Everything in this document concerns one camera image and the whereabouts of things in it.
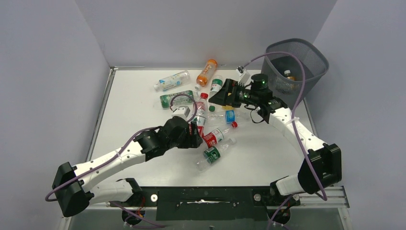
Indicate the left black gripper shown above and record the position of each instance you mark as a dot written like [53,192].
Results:
[192,141]

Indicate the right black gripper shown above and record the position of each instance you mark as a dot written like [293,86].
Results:
[221,97]

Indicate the red label bottle front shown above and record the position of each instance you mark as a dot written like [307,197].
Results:
[201,113]

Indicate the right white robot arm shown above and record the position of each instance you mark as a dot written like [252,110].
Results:
[321,166]

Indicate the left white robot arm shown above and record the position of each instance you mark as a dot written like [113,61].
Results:
[76,187]

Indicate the grey mesh waste bin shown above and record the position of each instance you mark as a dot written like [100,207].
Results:
[304,61]

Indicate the yellow juice bottle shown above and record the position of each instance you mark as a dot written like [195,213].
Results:
[227,107]

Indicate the red label bottle red cap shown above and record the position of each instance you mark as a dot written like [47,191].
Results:
[218,134]

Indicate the clear bottle green label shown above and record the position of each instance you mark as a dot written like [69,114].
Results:
[216,85]

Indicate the dark green label bottle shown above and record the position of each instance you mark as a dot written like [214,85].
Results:
[210,156]

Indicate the orange drink bottle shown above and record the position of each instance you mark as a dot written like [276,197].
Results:
[206,74]

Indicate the green label tea bottle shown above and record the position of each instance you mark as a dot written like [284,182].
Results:
[177,99]

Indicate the clear bottle blue white label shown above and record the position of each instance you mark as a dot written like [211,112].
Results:
[172,81]

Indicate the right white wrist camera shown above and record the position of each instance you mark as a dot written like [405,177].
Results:
[243,74]

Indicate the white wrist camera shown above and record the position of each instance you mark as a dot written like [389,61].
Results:
[182,112]
[243,74]

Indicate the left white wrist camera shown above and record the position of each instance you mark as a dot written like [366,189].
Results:
[182,112]

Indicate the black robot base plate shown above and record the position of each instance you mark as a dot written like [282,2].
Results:
[208,203]

